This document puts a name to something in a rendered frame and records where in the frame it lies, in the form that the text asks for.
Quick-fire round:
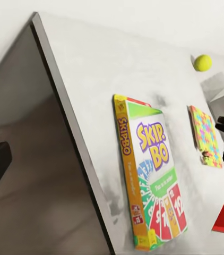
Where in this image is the tennis ball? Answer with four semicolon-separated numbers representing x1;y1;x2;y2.
194;55;212;72

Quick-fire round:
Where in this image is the jigsaw puzzle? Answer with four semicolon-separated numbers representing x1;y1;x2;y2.
190;106;223;169

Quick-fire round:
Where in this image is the board game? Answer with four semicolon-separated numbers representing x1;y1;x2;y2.
114;94;188;252

